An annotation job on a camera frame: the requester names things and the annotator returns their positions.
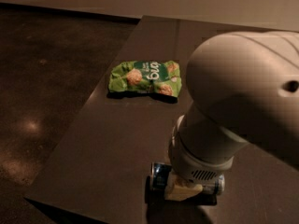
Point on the blue silver redbull can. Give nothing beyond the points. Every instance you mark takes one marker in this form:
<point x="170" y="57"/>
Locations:
<point x="161" y="171"/>

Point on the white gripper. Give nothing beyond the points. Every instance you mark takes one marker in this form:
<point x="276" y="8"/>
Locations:
<point x="193" y="168"/>

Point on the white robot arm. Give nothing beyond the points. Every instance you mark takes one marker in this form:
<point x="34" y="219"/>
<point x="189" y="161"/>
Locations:
<point x="244" y="89"/>

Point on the green snack bag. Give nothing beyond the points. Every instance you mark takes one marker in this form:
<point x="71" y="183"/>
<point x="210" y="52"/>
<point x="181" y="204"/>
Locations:
<point x="146" y="77"/>

